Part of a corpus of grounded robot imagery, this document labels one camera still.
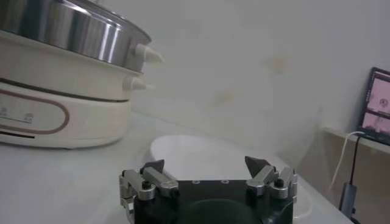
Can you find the white side desk with label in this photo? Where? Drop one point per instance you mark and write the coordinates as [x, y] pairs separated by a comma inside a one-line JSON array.
[[374, 176]]

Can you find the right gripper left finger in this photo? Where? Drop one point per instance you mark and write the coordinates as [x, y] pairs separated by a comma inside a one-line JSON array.
[[158, 179]]

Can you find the grey laptop with pink screen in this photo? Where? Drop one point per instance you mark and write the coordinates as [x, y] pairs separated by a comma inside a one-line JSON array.
[[377, 103]]

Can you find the cream electric cooking pot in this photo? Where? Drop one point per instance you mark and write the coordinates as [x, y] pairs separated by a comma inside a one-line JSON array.
[[76, 121]]

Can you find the stainless steel steamer basket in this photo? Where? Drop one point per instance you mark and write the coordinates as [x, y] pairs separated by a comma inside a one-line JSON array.
[[76, 30]]

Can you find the white round plate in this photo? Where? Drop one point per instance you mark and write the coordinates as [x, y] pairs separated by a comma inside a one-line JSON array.
[[207, 158]]

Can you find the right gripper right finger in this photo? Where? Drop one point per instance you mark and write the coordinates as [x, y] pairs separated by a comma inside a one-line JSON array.
[[262, 178]]

